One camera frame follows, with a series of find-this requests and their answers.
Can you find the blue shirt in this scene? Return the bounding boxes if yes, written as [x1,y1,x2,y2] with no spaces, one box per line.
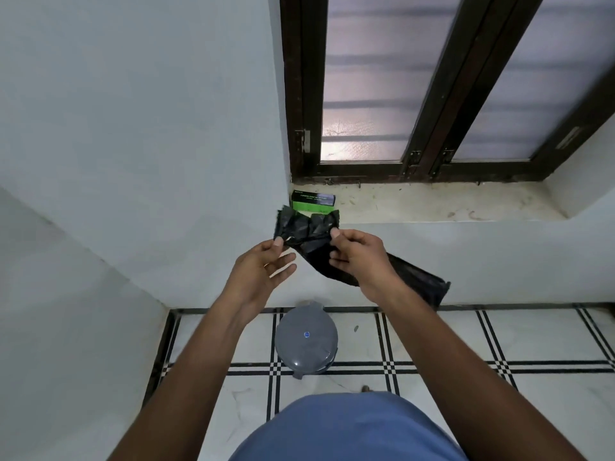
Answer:
[229,392,470,461]

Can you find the black plastic garbage bag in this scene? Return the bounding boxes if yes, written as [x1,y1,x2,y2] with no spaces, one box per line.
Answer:
[274,206,451,311]

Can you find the person's right forearm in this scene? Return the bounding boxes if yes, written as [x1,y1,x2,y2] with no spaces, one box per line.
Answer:
[369,282,588,461]

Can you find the dark wooden window frame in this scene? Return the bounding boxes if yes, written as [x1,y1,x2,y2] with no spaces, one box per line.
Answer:
[280,0,615,184]

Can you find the grey pedal trash bin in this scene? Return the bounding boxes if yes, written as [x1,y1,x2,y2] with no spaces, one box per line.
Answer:
[274,301,339,382]

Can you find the person's left hand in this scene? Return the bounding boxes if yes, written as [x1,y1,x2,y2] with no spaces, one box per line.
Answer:
[218,237,298,318]

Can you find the person's right hand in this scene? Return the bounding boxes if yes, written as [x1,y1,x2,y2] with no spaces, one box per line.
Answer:
[329,229,405,304]

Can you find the green and black cardboard box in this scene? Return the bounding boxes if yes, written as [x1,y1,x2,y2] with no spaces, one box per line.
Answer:
[291,190,336,217]

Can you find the stone window sill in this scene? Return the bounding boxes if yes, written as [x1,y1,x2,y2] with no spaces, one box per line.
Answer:
[292,181,569,225]

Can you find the person's left forearm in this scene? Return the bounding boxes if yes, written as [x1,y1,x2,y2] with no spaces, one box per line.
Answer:
[108,295,262,461]

